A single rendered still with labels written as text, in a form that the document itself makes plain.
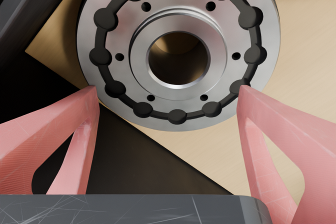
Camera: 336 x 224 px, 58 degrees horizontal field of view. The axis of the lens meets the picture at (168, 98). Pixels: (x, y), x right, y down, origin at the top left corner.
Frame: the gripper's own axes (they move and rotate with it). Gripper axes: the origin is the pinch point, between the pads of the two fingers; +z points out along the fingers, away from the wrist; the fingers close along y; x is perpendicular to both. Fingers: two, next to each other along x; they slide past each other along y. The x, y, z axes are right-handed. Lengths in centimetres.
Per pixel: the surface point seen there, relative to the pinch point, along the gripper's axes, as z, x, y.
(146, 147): 5.8, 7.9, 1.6
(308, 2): 6.9, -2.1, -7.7
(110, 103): 3.7, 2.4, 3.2
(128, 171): 2.9, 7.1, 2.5
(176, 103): 3.7, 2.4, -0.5
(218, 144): 6.8, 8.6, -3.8
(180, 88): 3.2, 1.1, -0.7
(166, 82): 3.4, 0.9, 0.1
